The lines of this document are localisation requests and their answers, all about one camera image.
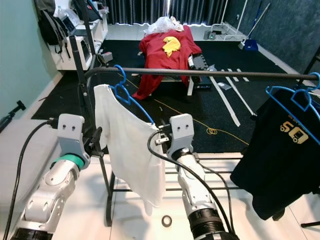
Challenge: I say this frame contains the blue plastic hanger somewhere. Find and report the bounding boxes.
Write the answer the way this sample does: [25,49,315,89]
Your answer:
[111,65,156,126]
[265,72,320,132]

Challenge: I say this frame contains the white shirt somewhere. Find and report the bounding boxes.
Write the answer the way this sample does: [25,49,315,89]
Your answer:
[94,84,167,217]

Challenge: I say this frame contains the black rubber floor mat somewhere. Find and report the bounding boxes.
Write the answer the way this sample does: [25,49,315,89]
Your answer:
[30,39,320,155]

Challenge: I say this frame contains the red shirt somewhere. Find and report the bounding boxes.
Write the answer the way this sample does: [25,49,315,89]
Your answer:
[132,25,203,101]

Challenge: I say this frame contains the long white floor strip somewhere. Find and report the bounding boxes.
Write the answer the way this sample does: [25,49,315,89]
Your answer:
[210,75,242,127]
[224,75,256,116]

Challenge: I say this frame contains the black metal clothes rack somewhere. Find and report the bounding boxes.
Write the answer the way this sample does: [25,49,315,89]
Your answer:
[67,35,320,228]

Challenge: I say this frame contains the grey power adapter box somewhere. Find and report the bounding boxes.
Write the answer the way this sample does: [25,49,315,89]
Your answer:
[100,51,114,64]

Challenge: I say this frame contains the black selfie stick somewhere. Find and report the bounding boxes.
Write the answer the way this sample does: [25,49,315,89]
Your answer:
[0,100,27,133]

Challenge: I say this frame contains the white cabinet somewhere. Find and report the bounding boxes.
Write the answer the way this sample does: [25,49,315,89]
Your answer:
[52,15,108,71]

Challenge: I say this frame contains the white plastic bag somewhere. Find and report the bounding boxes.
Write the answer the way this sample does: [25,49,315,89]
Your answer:
[145,16,183,35]

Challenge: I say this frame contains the black t-shirt with gold print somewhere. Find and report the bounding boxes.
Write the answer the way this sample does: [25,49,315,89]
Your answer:
[230,90,320,222]

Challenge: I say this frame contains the black backpack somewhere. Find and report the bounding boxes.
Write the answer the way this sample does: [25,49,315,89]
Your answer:
[37,7,73,56]

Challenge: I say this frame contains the thin black stand pole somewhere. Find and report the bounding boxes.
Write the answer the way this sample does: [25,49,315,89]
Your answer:
[82,0,98,56]

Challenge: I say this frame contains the blue dustpan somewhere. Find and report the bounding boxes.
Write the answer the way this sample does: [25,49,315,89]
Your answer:
[238,39,259,52]

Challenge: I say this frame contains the dark pleated curtain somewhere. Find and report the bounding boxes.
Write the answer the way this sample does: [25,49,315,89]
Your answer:
[105,0,228,26]

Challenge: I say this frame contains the black bag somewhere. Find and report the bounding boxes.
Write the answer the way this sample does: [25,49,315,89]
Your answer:
[70,0,101,23]

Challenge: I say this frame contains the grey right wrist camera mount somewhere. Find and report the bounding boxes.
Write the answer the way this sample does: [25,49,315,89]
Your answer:
[167,114,196,159]

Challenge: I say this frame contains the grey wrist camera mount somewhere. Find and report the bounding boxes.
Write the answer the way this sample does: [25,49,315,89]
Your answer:
[167,114,196,159]
[57,114,91,168]

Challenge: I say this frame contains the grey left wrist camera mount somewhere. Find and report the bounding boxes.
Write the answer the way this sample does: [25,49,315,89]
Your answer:
[57,114,91,168]

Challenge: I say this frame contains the yellow floor cable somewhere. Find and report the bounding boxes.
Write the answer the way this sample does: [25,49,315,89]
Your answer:
[120,75,251,146]

